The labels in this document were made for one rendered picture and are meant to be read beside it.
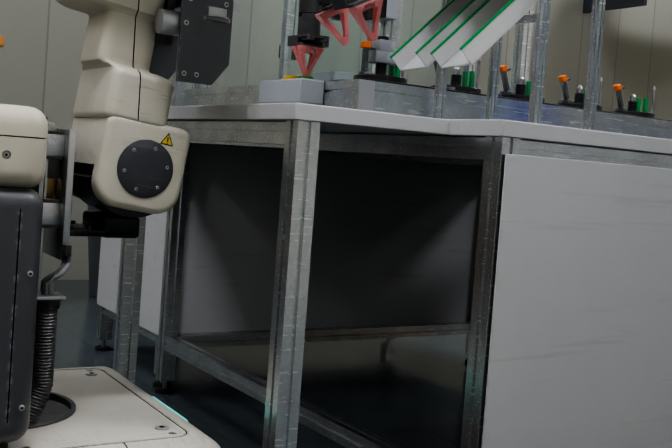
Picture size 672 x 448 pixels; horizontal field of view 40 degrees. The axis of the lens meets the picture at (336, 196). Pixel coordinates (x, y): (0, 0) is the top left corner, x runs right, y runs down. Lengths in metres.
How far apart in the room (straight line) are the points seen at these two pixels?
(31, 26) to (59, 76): 0.30
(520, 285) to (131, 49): 0.83
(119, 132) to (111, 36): 0.18
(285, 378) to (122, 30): 0.68
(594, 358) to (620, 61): 5.94
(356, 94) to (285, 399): 0.82
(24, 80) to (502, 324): 3.89
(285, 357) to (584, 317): 0.60
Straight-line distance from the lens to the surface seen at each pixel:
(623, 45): 7.78
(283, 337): 1.65
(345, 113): 1.65
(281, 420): 1.69
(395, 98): 2.25
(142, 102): 1.69
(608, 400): 1.98
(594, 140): 1.85
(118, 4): 1.72
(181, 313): 3.03
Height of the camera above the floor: 0.76
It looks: 2 degrees down
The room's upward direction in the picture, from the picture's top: 4 degrees clockwise
